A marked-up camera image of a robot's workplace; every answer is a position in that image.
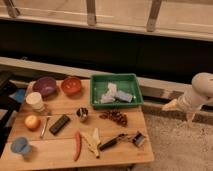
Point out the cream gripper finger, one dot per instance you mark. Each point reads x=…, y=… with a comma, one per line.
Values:
x=171, y=106

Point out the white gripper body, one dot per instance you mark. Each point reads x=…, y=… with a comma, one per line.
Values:
x=187, y=104

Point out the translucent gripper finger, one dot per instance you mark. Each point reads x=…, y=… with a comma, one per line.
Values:
x=190, y=116

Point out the dark red grape bunch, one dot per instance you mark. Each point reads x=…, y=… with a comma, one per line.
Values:
x=115, y=116

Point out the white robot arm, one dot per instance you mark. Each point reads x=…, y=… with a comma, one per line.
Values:
x=198, y=94

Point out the small metal cup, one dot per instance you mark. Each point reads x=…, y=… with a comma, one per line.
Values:
x=82, y=114

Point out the white plastic cup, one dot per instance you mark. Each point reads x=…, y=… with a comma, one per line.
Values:
x=35, y=101

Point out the blue plastic cup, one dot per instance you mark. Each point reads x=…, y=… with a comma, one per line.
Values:
x=21, y=146

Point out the small black metal clip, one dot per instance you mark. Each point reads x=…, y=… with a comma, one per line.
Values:
x=138, y=139

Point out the green plastic tray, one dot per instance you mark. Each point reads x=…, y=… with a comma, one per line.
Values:
x=125, y=82

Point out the crumpled clear plastic bags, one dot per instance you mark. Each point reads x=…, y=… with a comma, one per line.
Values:
x=114, y=94

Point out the yellow banana peel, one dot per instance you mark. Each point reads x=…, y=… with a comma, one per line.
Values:
x=93, y=141

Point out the red chili pepper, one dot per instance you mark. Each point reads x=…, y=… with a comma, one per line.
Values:
x=78, y=145

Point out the orange-red bowl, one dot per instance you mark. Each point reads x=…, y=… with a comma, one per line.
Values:
x=71, y=85

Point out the black rectangular remote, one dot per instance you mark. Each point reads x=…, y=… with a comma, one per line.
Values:
x=59, y=124

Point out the wooden table top board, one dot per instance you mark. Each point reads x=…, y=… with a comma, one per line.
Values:
x=70, y=148

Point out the metal spoon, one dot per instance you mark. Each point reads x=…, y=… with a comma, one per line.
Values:
x=44, y=127

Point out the purple bowl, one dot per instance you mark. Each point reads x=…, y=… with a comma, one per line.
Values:
x=45, y=86

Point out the yellow-red apple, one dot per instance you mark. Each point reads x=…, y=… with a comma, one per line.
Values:
x=32, y=122

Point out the blue cloth at left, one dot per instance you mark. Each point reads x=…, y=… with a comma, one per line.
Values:
x=19, y=95

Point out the black chair at left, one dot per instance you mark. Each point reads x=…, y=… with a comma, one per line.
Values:
x=7, y=88

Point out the black-handled can opener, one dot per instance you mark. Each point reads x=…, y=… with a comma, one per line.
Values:
x=112, y=142

